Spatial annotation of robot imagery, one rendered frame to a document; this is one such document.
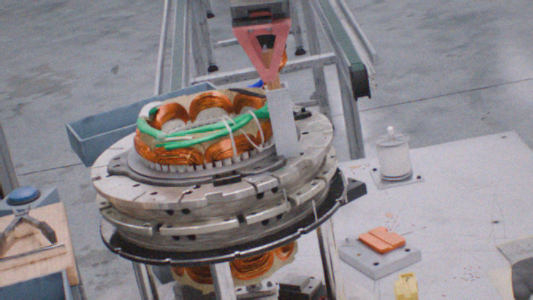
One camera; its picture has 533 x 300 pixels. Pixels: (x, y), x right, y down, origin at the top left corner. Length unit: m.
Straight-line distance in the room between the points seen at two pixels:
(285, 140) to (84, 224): 2.78
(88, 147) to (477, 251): 0.63
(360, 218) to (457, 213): 0.17
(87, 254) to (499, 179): 2.14
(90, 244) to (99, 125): 2.14
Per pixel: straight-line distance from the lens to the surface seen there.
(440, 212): 1.77
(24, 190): 1.48
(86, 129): 1.67
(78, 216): 4.06
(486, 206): 1.78
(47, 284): 1.18
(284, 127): 1.24
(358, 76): 2.65
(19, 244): 1.27
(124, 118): 1.68
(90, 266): 3.64
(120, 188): 1.27
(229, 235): 1.22
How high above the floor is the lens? 1.57
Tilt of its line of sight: 21 degrees down
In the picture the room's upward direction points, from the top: 11 degrees counter-clockwise
